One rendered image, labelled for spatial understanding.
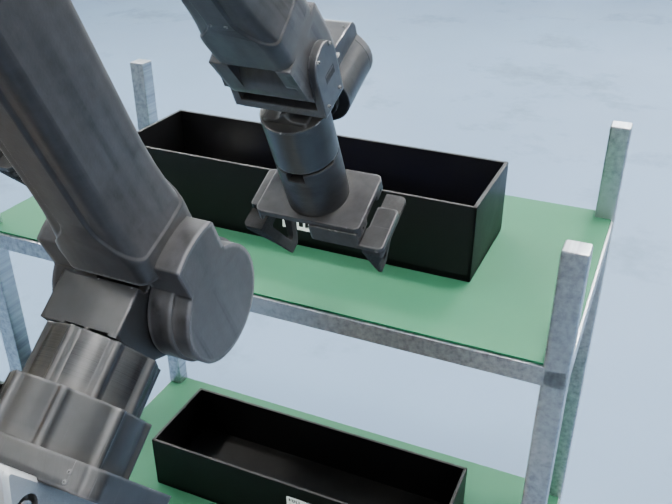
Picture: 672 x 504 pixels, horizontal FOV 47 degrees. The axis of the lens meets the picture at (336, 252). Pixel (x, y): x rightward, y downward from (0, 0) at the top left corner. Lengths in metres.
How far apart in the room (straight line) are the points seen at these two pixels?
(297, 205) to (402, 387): 1.75
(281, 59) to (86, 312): 0.21
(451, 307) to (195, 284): 0.60
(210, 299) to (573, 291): 0.50
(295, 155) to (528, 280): 0.53
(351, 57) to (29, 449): 0.41
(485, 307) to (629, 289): 2.05
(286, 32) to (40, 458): 0.30
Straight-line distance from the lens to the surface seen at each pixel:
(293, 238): 0.80
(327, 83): 0.60
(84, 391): 0.45
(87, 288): 0.48
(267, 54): 0.54
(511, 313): 1.02
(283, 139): 0.63
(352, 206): 0.69
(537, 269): 1.12
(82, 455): 0.44
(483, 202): 1.05
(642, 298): 3.01
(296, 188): 0.67
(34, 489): 0.43
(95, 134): 0.40
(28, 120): 0.38
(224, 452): 1.67
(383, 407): 2.33
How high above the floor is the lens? 1.49
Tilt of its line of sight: 29 degrees down
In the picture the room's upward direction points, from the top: straight up
